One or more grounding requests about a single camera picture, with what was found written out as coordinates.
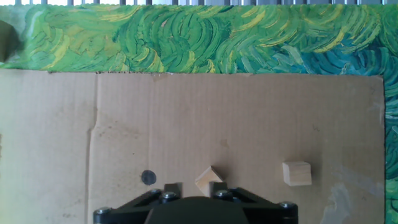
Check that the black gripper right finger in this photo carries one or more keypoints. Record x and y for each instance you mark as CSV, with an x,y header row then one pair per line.
x,y
264,208

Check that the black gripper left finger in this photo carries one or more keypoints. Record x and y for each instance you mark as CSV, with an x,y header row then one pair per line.
x,y
136,205

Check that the light wooden cube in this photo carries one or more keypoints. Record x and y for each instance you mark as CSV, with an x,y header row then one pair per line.
x,y
297,174
206,180

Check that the black round mark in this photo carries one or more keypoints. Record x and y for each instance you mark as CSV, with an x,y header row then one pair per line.
x,y
148,177

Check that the brown cardboard sheet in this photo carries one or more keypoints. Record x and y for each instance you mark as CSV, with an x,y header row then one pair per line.
x,y
217,118

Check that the painted landscape cloth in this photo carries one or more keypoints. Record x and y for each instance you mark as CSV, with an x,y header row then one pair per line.
x,y
199,37

